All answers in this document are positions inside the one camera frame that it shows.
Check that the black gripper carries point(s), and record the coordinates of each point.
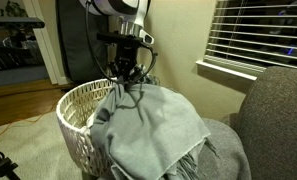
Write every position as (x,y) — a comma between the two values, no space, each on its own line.
(126,56)

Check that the gray fringed blanket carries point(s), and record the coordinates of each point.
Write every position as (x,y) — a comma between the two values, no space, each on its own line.
(148,133)

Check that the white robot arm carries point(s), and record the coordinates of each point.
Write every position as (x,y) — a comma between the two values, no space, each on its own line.
(121,8)

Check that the white woven basket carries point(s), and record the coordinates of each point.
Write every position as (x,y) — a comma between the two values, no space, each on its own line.
(71,113)

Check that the dark blue padded bag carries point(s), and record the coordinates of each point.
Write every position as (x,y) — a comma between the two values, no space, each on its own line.
(71,46)

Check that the round black-framed mirror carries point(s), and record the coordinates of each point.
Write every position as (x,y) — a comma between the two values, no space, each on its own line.
(148,8)

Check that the white window sill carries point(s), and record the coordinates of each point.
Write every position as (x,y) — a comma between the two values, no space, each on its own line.
(221,69)

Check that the black desk top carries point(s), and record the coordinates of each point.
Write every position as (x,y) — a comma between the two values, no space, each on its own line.
(18,22)

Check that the beige carpet rug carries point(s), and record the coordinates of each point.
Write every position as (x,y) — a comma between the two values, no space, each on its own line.
(31,150)

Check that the green houseplant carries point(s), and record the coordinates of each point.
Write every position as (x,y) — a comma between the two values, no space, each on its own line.
(14,9)

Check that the white window blinds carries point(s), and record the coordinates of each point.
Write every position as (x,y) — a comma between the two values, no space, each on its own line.
(254,33)

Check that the black tripod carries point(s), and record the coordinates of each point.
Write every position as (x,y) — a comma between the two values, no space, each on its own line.
(1,165)

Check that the dark gray couch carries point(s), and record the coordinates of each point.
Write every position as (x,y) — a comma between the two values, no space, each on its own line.
(278,113)

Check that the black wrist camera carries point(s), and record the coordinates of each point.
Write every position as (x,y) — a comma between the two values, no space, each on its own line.
(118,37)

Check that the white door frame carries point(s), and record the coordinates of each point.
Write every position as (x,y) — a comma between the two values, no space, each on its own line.
(48,50)

